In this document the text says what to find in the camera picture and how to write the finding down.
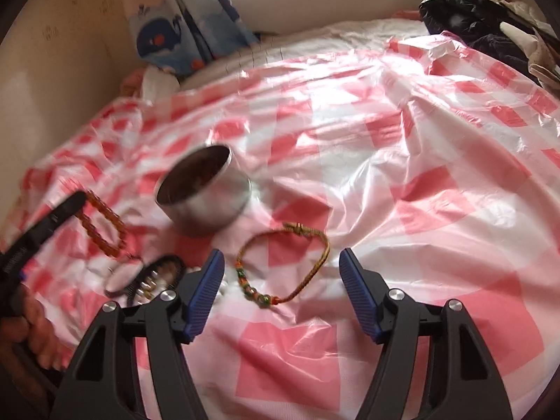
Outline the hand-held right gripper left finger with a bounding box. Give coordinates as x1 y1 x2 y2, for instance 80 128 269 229
52 248 226 420

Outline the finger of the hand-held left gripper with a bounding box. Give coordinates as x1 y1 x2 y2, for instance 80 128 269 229
24 191 88 250

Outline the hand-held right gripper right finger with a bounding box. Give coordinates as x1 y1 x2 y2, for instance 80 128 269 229
339 247 512 420

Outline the amber bead bracelet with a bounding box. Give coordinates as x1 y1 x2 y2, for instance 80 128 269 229
78 189 133 258

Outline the black cord bracelet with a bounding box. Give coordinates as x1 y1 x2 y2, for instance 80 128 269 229
127 255 187 308

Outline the multicolour braided bracelet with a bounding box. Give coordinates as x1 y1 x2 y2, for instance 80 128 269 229
236 223 330 310

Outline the round metal tin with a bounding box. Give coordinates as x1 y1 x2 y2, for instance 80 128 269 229
154 144 253 235

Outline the person's left hand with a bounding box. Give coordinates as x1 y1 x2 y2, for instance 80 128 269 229
0 291 68 370

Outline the red white checked plastic sheet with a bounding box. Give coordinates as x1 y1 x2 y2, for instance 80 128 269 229
0 30 560 420

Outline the pink cloth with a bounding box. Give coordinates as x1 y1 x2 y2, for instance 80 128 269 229
119 69 150 98

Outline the whale print curtain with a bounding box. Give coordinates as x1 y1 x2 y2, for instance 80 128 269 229
127 0 260 76

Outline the striped bedsheet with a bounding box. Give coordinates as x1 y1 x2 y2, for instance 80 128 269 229
140 20 432 97

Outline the beige cloth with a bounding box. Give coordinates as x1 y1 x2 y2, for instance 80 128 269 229
485 0 560 95

